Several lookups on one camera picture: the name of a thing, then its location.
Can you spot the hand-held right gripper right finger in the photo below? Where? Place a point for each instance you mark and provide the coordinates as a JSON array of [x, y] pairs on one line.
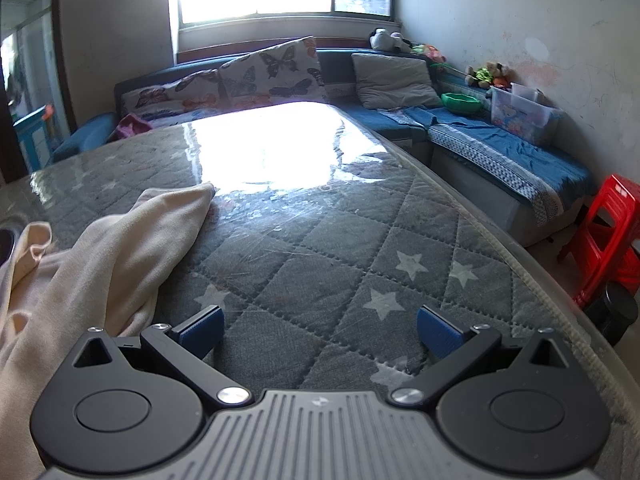
[[440, 332]]

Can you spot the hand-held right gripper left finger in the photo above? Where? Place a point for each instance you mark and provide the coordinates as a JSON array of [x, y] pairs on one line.
[[202, 332]]

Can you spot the cream garment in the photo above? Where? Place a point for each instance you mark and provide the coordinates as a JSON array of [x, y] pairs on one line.
[[100, 270]]

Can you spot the black bin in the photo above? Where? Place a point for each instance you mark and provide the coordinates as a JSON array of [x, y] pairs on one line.
[[615, 310]]

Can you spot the red plastic stool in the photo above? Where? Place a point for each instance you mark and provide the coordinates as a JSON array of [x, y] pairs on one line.
[[605, 240]]

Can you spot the blue sofa cover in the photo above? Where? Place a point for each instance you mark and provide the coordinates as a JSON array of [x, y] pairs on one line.
[[500, 145]]

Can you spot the black round hotplate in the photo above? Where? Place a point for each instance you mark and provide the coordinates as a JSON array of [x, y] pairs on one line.
[[7, 247]]

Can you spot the purple cloth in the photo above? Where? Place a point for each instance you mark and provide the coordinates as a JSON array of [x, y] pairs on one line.
[[131, 127]]

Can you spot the large clear plastic storage box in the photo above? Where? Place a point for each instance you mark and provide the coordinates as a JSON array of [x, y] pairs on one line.
[[520, 120]]

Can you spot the green bowl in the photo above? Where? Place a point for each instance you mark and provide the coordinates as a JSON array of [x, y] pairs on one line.
[[460, 104]]

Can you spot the long butterfly print pillow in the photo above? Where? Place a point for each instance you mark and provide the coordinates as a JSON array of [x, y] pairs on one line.
[[170, 95]]

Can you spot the small clear plastic container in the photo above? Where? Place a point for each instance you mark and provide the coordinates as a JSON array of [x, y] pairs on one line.
[[527, 92]]

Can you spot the grey pillow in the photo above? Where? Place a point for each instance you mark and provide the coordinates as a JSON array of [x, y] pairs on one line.
[[390, 80]]

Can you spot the blue toy rack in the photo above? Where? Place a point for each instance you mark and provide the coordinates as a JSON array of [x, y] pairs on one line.
[[35, 135]]

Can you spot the brown and green plush toy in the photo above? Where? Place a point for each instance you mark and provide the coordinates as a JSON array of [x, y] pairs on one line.
[[482, 75]]

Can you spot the square butterfly print pillow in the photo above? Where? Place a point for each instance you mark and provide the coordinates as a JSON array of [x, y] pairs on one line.
[[270, 70]]

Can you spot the pink and green toy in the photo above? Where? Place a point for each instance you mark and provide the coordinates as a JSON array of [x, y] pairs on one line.
[[430, 52]]

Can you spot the blue sofa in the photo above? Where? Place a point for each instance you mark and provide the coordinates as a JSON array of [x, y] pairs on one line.
[[340, 67]]

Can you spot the black and white plush toy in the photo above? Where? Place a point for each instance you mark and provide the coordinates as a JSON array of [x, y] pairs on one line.
[[382, 39]]

